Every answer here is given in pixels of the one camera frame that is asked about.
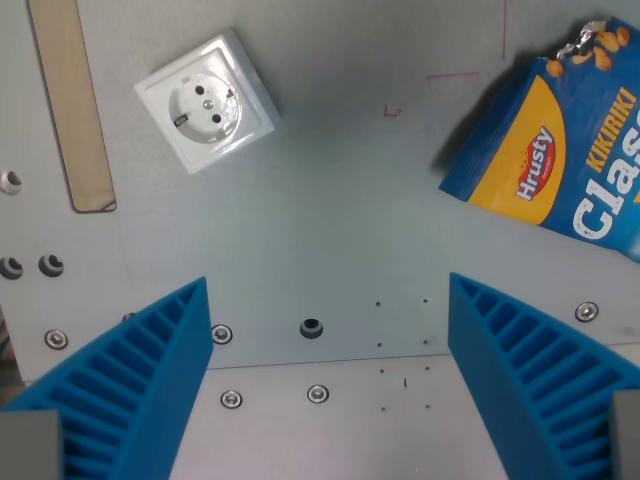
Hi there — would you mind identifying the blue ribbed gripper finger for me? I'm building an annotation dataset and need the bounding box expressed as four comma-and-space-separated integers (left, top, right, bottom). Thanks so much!
447, 272, 640, 480
0, 276, 215, 480

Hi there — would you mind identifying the blue Hrusty snack bag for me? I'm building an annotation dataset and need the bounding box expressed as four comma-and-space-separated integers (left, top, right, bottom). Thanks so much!
438, 17, 640, 263

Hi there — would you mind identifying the white wall power socket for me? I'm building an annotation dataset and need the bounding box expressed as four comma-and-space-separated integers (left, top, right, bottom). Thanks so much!
133, 28, 282, 175

